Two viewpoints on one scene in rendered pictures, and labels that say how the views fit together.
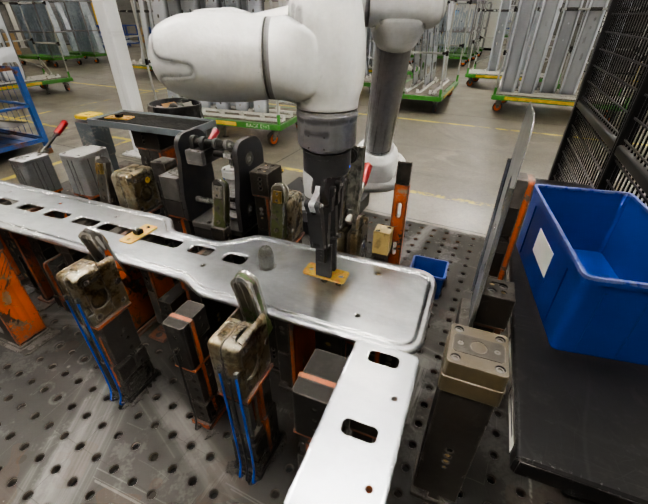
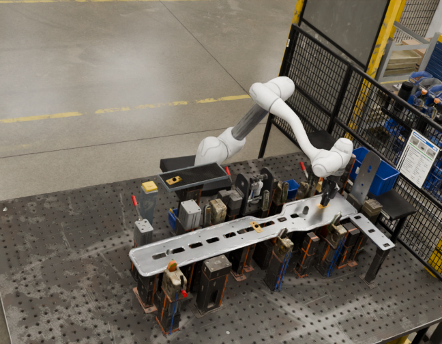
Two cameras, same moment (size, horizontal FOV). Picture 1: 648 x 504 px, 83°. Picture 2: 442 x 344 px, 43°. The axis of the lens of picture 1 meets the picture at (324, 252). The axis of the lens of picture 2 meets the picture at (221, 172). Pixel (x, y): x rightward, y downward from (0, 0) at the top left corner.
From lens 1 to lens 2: 2.95 m
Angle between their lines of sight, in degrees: 49
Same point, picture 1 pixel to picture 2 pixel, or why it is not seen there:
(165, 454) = (307, 288)
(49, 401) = (260, 306)
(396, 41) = not seen: hidden behind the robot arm
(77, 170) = (197, 217)
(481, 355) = (376, 204)
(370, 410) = (368, 226)
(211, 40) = (337, 164)
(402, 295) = (339, 201)
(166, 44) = (330, 169)
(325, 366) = (349, 226)
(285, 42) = (345, 158)
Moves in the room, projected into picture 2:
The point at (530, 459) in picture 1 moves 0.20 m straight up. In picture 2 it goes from (393, 217) to (406, 190)
